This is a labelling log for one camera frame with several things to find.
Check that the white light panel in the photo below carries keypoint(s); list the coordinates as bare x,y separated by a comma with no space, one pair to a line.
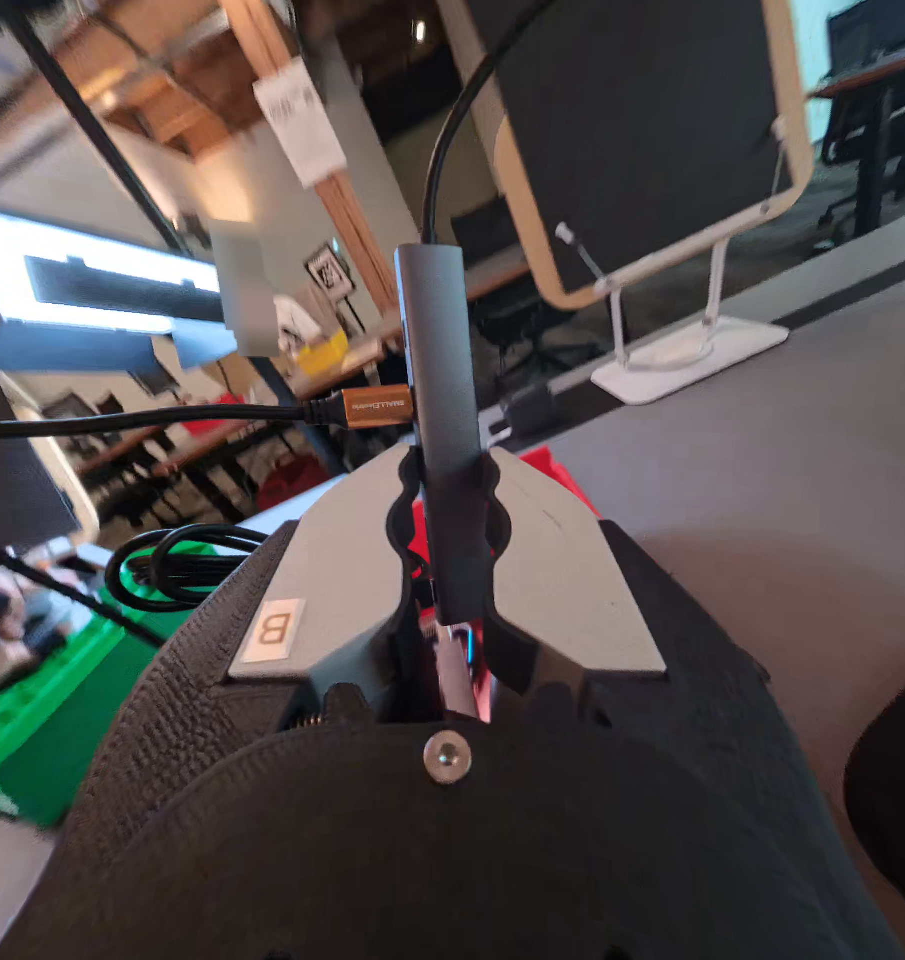
2,247

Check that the background desk with black legs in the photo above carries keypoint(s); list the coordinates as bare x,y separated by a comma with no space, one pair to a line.
872,79

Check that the dark grey usb hub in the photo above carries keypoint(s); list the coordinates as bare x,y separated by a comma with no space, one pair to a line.
441,360

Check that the black white printed tag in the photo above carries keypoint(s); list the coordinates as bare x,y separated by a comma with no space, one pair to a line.
329,271

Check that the yellow plastic bin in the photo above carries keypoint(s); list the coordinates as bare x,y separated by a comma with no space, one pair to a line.
323,356

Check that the black panel with beige frame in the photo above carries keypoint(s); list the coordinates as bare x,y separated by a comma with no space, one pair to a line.
647,112

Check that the white paper sheet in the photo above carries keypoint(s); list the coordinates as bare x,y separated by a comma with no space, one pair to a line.
299,120

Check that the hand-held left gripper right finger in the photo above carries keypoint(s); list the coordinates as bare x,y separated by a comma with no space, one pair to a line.
565,585

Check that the green plastic bin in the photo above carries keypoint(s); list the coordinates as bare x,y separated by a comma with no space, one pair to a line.
47,750

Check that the silver usb hub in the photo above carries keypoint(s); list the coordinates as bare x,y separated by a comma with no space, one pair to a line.
452,675

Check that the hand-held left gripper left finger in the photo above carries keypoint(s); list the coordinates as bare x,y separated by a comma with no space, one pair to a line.
332,570

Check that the wooden beam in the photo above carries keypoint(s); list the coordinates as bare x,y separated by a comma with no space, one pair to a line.
355,225

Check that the red plastic bin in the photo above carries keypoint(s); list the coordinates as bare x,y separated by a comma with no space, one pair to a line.
550,465

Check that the black pole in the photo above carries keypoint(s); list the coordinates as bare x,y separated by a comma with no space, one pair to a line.
92,127

